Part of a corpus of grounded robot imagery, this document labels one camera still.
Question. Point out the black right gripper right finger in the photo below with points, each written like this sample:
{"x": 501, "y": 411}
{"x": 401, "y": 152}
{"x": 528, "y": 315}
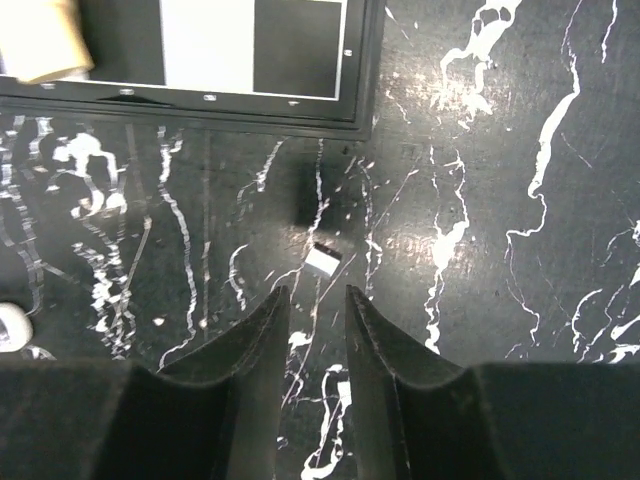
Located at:
{"x": 417, "y": 415}

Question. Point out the white stapler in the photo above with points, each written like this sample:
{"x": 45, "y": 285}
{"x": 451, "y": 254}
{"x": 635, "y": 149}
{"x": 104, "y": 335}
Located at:
{"x": 16, "y": 328}

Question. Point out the cream wooden rolling pin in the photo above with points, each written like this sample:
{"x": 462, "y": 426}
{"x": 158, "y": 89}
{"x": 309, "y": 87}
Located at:
{"x": 42, "y": 41}

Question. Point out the black white chessboard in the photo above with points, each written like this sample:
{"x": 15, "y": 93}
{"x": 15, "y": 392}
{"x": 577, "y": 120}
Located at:
{"x": 302, "y": 68}

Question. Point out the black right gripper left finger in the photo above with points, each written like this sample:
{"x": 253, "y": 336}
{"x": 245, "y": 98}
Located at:
{"x": 213, "y": 414}

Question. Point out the small silver staple strip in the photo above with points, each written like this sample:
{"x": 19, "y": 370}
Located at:
{"x": 322, "y": 260}

